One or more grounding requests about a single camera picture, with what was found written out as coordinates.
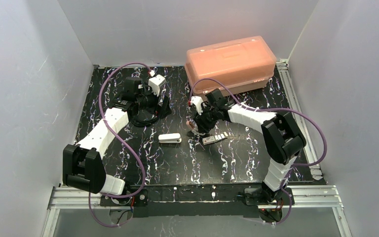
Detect pink white small stapler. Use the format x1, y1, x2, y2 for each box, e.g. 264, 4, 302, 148
186, 120, 199, 135

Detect white staples box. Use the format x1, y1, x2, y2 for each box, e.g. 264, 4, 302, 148
202, 132, 228, 145

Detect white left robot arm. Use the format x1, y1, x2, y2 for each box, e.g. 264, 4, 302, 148
63, 75, 170, 196

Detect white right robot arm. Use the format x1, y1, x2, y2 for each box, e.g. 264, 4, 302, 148
188, 89, 306, 200

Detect pink plastic storage box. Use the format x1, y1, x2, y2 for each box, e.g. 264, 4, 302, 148
184, 36, 277, 98

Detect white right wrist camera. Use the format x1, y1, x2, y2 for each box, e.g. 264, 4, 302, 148
188, 96, 204, 115

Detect coiled black cable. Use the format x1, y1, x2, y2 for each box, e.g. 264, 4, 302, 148
130, 109, 161, 128

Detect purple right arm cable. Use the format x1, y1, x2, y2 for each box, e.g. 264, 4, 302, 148
189, 78, 328, 226

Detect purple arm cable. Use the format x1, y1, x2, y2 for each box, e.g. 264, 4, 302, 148
88, 62, 156, 228
189, 78, 328, 226

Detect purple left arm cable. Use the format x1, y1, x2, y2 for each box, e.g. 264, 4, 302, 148
88, 62, 156, 228

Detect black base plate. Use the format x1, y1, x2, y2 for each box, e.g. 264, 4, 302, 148
101, 183, 295, 218

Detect aluminium right rail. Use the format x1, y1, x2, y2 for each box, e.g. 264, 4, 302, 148
276, 59, 324, 181

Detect aluminium rail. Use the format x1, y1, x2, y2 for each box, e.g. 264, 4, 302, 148
276, 59, 324, 181
41, 184, 351, 237

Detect aluminium front rail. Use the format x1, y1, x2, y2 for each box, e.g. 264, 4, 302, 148
41, 184, 351, 237

